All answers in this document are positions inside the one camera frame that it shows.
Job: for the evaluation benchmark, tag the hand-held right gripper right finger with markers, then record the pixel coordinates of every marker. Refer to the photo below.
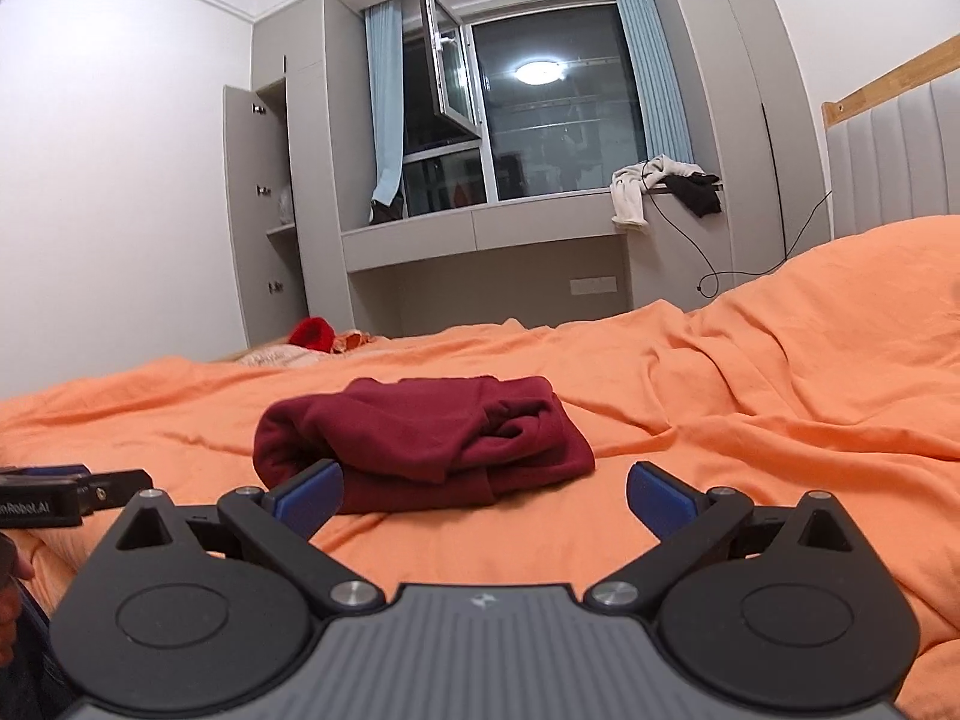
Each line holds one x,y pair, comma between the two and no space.
660,499

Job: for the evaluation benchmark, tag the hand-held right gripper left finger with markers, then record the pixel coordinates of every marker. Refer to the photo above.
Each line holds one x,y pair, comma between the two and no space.
307,499

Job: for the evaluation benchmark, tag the black garment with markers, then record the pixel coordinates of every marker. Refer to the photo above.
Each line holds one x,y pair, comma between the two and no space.
701,199

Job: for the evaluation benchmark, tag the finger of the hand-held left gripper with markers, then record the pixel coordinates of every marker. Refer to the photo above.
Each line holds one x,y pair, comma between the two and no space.
45,469
120,490

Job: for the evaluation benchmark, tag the light blue curtain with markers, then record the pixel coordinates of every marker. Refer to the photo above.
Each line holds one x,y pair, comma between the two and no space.
652,75
382,90

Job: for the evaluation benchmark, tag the small orange cloth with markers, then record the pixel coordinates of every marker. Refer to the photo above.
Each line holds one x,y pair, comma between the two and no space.
352,343

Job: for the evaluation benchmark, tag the person's blue jeans leg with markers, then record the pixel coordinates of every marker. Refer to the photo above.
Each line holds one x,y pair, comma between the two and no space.
41,679

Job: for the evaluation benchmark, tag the white garment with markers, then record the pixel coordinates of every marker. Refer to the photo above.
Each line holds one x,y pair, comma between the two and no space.
628,199

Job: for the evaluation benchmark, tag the white wall socket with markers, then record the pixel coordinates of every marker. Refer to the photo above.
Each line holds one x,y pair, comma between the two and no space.
592,286

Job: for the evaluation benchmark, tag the pale patterned pillow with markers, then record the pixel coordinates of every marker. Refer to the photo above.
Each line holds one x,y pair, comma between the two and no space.
277,358

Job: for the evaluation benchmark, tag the person's left hand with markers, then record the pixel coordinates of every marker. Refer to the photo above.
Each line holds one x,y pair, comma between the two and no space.
11,592

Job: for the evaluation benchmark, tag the grey built-in wardrobe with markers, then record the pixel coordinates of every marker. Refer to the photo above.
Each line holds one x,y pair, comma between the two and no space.
315,127

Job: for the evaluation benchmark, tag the open window sash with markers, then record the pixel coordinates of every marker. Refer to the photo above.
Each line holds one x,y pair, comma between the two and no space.
454,75

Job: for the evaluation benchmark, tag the orange duvet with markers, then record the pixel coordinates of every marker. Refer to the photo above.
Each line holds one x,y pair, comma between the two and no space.
750,405

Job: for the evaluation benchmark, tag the small dark object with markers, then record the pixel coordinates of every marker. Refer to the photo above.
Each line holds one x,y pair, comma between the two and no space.
386,210

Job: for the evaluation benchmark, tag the red plush item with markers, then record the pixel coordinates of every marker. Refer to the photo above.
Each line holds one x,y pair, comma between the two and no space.
311,334

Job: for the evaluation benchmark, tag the dark red sweater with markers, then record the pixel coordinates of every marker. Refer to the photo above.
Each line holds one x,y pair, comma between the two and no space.
420,427

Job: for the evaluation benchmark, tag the window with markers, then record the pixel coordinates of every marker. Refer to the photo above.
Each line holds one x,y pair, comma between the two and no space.
555,127

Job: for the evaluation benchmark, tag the grey padded wooden headboard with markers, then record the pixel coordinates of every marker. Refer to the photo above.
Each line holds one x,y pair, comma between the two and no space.
892,165

